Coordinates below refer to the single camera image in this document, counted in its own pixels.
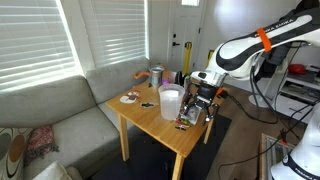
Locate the light wooden table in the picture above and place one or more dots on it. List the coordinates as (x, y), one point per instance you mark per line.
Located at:
(150, 123)

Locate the small purple ball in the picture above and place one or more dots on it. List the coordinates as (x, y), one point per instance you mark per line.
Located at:
(165, 81)

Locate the white packet with green print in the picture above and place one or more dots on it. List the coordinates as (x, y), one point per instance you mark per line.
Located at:
(193, 115)

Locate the white entrance door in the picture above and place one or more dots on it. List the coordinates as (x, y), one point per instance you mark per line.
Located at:
(185, 23)

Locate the dark floor rug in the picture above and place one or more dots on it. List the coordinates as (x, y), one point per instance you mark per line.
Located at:
(150, 163)

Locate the white shelf unit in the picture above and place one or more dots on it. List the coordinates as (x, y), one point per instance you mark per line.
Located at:
(293, 111)

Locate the retro patterned cushion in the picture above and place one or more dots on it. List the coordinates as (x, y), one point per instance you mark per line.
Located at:
(11, 153)

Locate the wide white window blinds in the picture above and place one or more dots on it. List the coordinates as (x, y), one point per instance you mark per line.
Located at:
(33, 40)

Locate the small black sticker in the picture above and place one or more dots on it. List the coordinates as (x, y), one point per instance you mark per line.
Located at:
(147, 104)

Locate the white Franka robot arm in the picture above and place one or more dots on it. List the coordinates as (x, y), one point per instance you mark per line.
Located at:
(243, 56)

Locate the orange octopus plush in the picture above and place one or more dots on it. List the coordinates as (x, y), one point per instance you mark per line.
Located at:
(141, 74)

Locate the white stand with round base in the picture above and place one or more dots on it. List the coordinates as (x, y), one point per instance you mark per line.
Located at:
(263, 101)

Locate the narrow white window blinds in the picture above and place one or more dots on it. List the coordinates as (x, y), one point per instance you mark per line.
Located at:
(116, 30)

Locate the black oval case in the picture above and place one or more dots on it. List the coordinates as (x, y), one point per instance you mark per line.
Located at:
(180, 77)

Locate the metal tumbler cup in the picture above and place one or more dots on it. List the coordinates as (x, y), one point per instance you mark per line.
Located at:
(156, 78)

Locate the red object on shelf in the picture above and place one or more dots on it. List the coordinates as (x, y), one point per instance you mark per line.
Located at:
(297, 69)

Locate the translucent plastic container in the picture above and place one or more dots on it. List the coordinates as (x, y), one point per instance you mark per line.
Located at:
(170, 105)

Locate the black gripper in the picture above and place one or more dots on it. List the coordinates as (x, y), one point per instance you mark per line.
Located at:
(206, 93)

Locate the red patterned cloth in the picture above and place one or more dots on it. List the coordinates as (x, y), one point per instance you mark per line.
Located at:
(40, 141)

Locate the plain white cushion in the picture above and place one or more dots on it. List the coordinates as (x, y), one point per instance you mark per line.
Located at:
(55, 171)

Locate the grey fabric sofa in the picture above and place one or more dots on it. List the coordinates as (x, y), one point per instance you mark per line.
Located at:
(66, 100)

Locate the glass sided box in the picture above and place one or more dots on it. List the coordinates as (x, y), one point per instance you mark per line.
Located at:
(266, 150)

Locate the small snack packet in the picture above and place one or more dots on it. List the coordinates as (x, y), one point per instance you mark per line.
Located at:
(181, 126)

